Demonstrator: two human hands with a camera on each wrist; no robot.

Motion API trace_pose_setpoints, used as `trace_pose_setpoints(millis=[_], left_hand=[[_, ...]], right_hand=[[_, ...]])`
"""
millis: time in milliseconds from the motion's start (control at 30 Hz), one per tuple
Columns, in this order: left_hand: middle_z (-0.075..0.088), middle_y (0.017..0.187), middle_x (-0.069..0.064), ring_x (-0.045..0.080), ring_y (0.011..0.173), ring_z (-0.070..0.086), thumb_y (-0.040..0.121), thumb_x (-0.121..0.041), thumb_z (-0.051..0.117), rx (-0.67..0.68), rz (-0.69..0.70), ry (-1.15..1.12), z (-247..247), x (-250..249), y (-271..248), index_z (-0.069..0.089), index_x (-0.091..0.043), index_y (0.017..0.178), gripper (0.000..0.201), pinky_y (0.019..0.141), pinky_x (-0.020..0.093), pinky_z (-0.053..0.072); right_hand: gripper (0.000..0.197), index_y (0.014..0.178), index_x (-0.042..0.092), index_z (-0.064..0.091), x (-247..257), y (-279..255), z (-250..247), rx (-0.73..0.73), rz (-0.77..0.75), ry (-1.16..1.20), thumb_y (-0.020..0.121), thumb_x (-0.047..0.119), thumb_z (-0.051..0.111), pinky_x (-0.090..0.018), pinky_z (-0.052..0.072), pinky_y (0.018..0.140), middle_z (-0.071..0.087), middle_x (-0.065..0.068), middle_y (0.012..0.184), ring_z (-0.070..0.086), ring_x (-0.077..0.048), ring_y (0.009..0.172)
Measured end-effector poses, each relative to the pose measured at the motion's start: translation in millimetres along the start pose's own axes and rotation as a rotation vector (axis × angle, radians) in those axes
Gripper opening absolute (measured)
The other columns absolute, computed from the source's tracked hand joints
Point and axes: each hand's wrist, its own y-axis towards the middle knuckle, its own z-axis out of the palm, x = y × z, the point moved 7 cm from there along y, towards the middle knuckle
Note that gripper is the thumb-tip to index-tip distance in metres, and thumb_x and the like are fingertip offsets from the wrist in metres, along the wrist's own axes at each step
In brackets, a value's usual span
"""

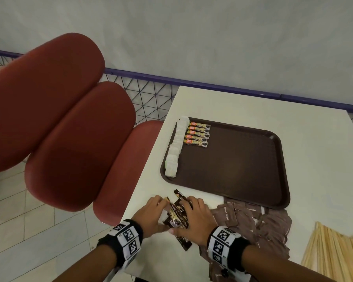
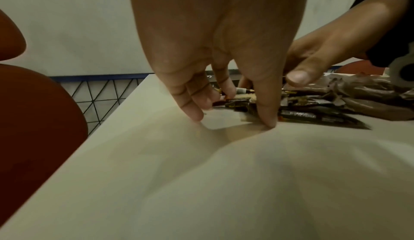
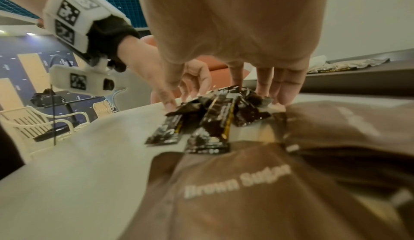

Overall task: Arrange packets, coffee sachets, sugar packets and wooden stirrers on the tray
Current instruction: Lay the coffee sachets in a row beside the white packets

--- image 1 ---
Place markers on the pile of coffee stick sachets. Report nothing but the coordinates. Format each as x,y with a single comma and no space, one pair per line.
176,214

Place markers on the pile of brown sugar packets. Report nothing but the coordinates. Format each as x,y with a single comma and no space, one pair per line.
270,226

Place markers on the red padded chair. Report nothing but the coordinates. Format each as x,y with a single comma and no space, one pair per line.
61,114

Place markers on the brown plastic tray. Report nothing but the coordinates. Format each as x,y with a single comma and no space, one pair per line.
238,167

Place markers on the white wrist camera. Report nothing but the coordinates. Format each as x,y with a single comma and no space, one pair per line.
114,273
226,276

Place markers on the person's left hand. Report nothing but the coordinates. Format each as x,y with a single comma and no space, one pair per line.
148,215

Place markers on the row of white tea bags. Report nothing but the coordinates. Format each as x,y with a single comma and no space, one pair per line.
172,164

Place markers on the white tea bag green tag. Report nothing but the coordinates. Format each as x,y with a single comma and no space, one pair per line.
183,120

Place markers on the person's right hand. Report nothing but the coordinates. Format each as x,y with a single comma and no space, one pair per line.
198,223

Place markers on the person's left forearm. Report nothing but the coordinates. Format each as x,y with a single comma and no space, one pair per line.
88,264

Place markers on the bundle of wooden stirrers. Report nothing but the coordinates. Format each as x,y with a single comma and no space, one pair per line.
332,252

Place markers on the right marker wristband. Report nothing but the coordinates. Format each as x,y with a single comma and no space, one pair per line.
225,246

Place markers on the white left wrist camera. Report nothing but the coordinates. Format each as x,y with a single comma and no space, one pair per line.
114,273

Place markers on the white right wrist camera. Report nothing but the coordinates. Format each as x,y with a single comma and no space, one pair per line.
226,276

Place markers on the person's right forearm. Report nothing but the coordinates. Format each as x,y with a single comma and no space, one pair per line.
276,267

